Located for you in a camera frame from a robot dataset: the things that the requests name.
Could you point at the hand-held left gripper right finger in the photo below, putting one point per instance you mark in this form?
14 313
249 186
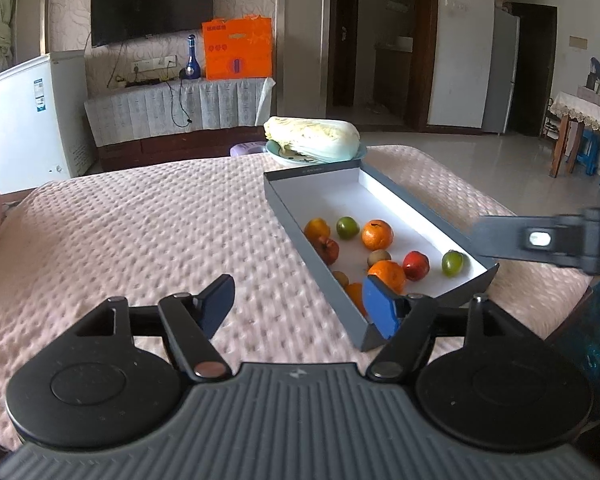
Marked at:
380 310

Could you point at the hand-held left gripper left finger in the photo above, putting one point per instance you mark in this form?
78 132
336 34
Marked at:
220 305

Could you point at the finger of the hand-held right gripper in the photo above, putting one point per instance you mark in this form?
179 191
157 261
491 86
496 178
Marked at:
500 237

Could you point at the small smooth orange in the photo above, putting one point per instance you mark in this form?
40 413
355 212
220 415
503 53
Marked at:
355 297

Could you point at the large orange with stem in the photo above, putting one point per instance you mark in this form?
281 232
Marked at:
387 276

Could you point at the brown kiwi fruit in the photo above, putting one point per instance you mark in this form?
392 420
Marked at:
340 278
378 257

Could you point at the green tomato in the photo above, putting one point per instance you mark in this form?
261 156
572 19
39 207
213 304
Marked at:
347 227
452 263

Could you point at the red tomato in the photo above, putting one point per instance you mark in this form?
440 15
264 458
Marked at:
416 265

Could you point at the orange mandarin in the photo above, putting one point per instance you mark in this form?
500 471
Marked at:
377 235

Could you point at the red apple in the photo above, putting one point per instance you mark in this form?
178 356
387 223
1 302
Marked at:
327 251

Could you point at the yellow-orange citrus fruit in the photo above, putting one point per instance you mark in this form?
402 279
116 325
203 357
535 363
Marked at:
317 230

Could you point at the grey box with white inside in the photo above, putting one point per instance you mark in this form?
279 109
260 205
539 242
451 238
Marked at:
330 195

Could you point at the blue plastic stool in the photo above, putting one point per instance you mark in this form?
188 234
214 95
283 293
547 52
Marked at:
587 152

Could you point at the wooden dining table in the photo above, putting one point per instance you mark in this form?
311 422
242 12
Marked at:
561 150

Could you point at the beige lace tablecloth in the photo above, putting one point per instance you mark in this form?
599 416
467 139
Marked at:
580 107

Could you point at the light blue printed plate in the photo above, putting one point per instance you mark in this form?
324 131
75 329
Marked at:
285 159

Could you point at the wooden TV cabinet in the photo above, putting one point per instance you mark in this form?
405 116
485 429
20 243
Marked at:
180 147

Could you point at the grey tall refrigerator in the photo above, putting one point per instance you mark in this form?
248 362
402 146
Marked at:
500 70

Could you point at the dark blue tabletop appliance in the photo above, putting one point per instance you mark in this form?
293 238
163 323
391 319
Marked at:
596 72

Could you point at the dark wooden door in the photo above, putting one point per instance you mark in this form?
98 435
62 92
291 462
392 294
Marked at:
537 70

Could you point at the napa cabbage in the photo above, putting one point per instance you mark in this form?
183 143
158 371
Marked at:
310 137

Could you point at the white lace cabinet cover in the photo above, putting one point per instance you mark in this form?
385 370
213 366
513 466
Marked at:
130 110

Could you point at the black set-top box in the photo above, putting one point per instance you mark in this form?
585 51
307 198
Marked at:
142 81

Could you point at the blue glass bottle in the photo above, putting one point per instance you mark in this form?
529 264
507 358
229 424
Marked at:
193 67

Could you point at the orange gift bag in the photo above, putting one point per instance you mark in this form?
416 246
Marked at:
237 47

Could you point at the white chest freezer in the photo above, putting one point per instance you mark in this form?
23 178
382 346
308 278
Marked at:
20 120

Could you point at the black flat TV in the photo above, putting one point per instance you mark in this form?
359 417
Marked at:
150 2

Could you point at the yellow wall notice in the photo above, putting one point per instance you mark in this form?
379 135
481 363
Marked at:
578 43

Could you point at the dark wooden door frame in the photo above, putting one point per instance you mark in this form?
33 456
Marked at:
425 45

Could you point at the white wall switch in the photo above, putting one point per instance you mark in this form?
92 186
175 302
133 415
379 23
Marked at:
455 5

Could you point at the white wall outlet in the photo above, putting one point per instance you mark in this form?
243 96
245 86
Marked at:
152 64

